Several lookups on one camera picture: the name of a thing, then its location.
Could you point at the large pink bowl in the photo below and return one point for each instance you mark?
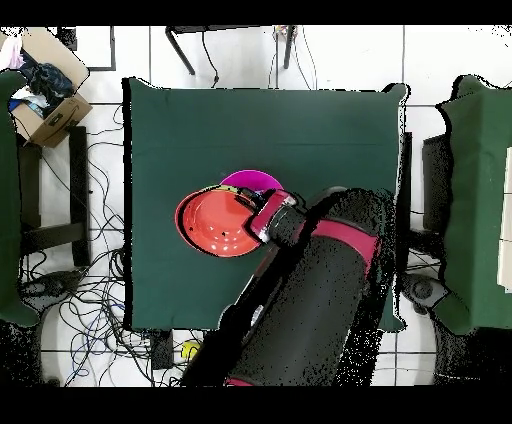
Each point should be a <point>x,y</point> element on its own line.
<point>252,180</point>

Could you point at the large orange bowl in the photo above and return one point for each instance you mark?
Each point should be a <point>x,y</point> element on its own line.
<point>212,224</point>

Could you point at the yellow cup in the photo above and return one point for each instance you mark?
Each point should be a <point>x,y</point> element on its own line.
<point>188,350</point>

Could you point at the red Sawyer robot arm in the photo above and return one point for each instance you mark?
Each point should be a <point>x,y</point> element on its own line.
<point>312,288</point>

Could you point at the dark green tablecloth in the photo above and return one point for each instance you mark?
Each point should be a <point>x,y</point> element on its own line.
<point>260,140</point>

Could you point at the black box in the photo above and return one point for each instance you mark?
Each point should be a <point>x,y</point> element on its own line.
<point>436,180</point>

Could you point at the black bench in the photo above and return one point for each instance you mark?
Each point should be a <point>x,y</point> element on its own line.
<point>80,192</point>

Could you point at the black power strip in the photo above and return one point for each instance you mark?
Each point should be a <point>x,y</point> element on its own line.
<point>162,352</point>

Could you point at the cardboard box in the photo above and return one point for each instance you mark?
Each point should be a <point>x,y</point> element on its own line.
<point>60,120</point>

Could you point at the green cloth covered table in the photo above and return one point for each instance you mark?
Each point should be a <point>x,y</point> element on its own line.
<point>476,200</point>
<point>8,200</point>

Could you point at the dark clothes bundle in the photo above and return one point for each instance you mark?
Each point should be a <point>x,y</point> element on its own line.
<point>48,84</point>

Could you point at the beige board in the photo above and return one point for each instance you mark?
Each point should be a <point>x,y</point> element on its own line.
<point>506,220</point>

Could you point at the black metal table frame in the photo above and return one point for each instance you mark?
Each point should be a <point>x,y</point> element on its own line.
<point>180,50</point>

